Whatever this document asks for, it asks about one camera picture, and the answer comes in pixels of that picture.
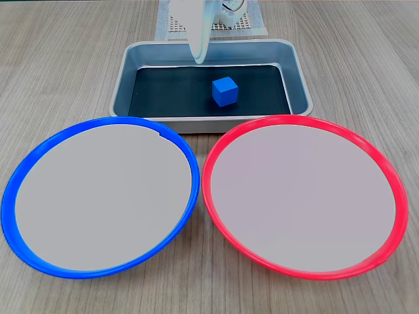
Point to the beige mesh mat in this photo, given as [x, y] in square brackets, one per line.
[176, 25]

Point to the red-rimmed round dish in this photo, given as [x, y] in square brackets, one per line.
[304, 196]

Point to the blue-rimmed round dish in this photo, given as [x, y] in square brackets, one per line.
[98, 196]

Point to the silver metal tray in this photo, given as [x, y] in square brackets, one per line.
[289, 55]

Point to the blue cube block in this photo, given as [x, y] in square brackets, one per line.
[224, 93]

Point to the black tray liner mat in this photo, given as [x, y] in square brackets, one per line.
[170, 95]

